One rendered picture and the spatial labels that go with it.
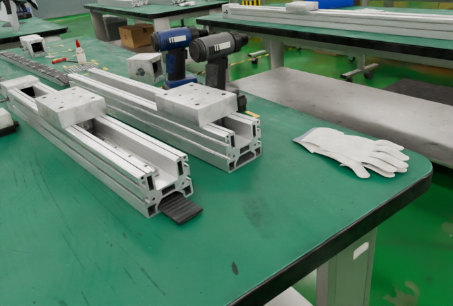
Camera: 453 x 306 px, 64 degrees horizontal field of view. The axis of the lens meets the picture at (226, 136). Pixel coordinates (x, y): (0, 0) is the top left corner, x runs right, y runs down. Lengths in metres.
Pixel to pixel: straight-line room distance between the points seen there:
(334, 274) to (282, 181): 0.25
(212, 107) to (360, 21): 1.41
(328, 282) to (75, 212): 0.53
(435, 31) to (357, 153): 1.18
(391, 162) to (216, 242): 0.36
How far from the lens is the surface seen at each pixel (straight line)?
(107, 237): 0.64
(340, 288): 0.92
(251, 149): 0.77
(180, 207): 0.65
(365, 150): 0.79
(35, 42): 2.31
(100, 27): 6.02
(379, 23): 2.00
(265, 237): 0.58
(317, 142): 0.81
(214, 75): 0.97
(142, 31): 5.21
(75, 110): 0.88
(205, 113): 0.75
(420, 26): 1.90
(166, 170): 0.68
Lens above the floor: 1.16
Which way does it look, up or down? 25 degrees down
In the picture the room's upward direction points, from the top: 6 degrees counter-clockwise
